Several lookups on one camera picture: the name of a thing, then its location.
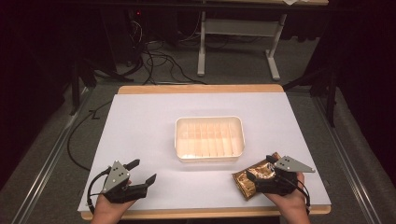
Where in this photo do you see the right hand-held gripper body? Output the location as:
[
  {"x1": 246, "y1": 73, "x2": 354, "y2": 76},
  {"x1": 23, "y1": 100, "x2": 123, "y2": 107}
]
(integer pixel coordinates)
[{"x1": 253, "y1": 155, "x2": 317, "y2": 197}]

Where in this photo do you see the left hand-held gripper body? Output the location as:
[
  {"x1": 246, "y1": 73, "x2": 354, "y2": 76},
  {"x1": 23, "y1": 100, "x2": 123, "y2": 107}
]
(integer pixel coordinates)
[{"x1": 101, "y1": 160, "x2": 149, "y2": 205}]

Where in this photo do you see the golden brown snack packet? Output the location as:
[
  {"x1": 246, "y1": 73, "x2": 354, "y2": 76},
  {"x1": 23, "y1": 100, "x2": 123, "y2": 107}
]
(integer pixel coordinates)
[{"x1": 231, "y1": 151, "x2": 282, "y2": 202}]

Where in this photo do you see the person's right hand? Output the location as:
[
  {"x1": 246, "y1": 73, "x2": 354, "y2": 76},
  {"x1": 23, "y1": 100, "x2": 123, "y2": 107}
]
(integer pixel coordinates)
[{"x1": 264, "y1": 172, "x2": 310, "y2": 220}]

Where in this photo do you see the person's left hand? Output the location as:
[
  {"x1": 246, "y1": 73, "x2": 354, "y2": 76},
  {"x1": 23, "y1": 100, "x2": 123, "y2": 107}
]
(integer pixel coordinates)
[{"x1": 90, "y1": 179, "x2": 137, "y2": 222}]

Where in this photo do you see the white table mat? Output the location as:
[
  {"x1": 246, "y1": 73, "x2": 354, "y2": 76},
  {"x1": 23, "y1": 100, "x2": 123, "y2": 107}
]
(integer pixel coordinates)
[{"x1": 77, "y1": 91, "x2": 332, "y2": 213}]

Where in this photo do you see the white plastic tray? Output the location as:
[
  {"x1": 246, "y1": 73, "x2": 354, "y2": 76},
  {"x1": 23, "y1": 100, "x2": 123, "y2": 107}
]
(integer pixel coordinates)
[{"x1": 174, "y1": 115, "x2": 247, "y2": 164}]

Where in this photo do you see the black metal stand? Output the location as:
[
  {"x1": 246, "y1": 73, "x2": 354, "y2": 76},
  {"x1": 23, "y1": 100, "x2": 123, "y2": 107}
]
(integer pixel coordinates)
[
  {"x1": 282, "y1": 60, "x2": 342, "y2": 129},
  {"x1": 68, "y1": 57, "x2": 98, "y2": 117}
]

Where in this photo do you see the left hand-held gripper cable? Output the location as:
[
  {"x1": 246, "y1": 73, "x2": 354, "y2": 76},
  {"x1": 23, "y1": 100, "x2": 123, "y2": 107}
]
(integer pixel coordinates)
[{"x1": 86, "y1": 167, "x2": 112, "y2": 215}]

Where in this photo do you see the hand-held gripper cable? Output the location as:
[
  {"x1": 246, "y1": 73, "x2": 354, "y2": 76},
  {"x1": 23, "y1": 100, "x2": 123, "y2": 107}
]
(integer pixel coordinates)
[
  {"x1": 290, "y1": 178, "x2": 312, "y2": 217},
  {"x1": 86, "y1": 167, "x2": 112, "y2": 215}
]

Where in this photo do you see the right hand-held gripper cable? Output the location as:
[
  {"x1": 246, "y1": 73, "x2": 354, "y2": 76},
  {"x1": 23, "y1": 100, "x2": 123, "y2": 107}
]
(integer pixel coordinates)
[{"x1": 290, "y1": 178, "x2": 312, "y2": 217}]

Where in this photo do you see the black floor cable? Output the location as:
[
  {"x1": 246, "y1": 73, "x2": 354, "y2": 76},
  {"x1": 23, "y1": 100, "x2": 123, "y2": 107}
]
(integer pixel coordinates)
[{"x1": 66, "y1": 100, "x2": 114, "y2": 173}]

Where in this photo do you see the metal floor rail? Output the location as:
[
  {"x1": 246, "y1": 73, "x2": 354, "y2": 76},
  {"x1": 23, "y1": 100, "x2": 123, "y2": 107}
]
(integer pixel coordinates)
[
  {"x1": 312, "y1": 95, "x2": 376, "y2": 224},
  {"x1": 11, "y1": 88, "x2": 94, "y2": 224}
]

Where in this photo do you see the tangle of black cables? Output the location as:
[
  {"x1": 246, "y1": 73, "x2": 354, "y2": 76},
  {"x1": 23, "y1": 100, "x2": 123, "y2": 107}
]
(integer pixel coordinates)
[{"x1": 124, "y1": 18, "x2": 208, "y2": 86}]

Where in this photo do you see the white metal desk frame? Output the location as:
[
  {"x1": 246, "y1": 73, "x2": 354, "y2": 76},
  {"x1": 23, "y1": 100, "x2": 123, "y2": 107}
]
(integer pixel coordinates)
[{"x1": 196, "y1": 0, "x2": 330, "y2": 82}]

